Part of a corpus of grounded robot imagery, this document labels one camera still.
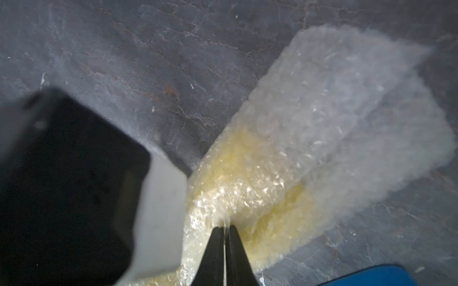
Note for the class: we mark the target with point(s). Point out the bubble wrap sheet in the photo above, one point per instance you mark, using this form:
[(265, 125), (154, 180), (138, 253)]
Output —
[(350, 113)]

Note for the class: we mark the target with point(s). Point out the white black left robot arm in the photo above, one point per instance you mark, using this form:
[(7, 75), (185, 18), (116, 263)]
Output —
[(82, 203)]

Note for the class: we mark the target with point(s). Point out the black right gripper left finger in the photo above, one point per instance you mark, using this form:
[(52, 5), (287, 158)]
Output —
[(211, 268)]

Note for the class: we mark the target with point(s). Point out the yellow plastic wine glass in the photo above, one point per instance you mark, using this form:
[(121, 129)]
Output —
[(243, 182)]

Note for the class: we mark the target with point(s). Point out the blue tape dispenser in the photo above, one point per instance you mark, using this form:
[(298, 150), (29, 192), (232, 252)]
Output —
[(381, 275)]

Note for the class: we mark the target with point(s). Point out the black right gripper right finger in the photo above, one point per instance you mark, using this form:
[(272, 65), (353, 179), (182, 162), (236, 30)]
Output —
[(238, 269)]

